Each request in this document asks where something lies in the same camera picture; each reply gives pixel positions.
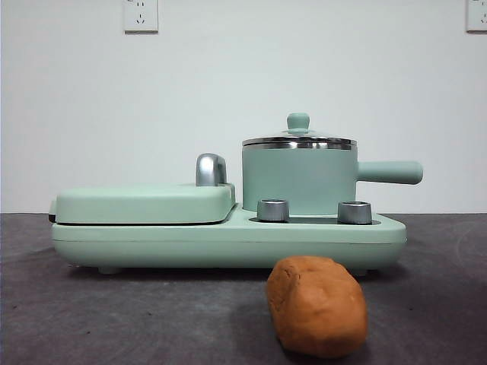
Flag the glass pot lid green knob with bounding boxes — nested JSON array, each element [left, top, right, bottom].
[[242, 112, 358, 145]]

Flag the brown potato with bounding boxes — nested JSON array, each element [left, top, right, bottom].
[[265, 255, 369, 359]]

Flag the silver control knob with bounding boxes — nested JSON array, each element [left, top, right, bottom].
[[337, 200, 373, 224], [256, 198, 289, 222]]

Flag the mint green breakfast machine base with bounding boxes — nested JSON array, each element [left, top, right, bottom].
[[51, 203, 407, 275]]

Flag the mint green hinged grill cover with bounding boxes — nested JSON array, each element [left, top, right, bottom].
[[49, 181, 237, 225]]

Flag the chrome grill cover handle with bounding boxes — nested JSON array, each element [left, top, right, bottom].
[[195, 153, 229, 187]]

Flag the mint green pot with handle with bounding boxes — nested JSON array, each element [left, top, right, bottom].
[[241, 142, 424, 214]]

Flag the white wall socket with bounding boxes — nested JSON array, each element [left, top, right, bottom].
[[466, 0, 487, 33], [123, 0, 159, 34]]

